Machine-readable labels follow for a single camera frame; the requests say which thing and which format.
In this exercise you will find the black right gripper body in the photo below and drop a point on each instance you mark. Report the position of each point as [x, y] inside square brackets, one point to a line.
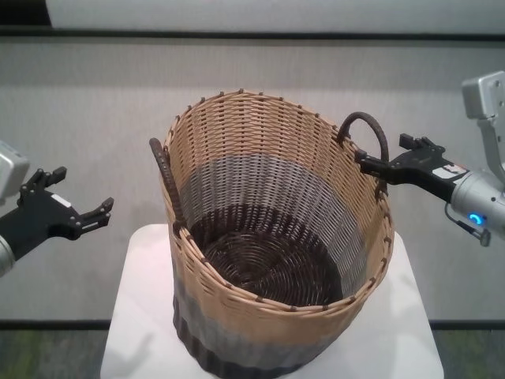
[422, 169]

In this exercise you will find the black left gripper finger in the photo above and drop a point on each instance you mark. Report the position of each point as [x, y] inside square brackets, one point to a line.
[94, 217]
[41, 183]

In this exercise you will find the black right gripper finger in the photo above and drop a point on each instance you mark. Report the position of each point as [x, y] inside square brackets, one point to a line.
[416, 143]
[375, 166]

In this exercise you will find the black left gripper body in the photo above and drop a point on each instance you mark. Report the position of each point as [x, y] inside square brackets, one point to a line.
[35, 221]

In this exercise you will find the tan grey woven laundry basket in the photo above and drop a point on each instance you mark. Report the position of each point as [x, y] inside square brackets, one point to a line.
[276, 323]

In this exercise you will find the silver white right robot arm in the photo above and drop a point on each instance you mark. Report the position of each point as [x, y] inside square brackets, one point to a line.
[477, 189]

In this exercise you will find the white foam board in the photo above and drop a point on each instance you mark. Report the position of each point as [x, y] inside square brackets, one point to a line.
[276, 12]

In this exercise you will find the black wall rail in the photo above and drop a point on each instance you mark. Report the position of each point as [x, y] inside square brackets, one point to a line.
[236, 33]

